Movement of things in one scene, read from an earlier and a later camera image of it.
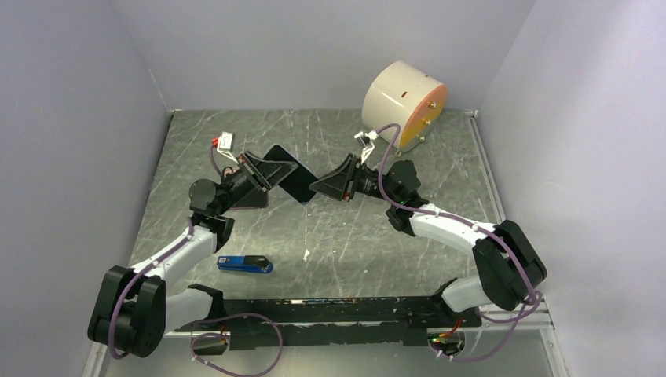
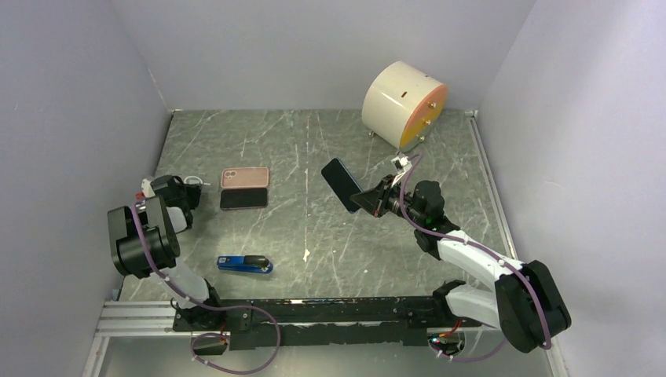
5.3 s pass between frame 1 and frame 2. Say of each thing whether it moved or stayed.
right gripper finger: moved
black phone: stayed
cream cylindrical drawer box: stayed
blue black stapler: stayed
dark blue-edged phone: moved
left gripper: moved
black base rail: stayed
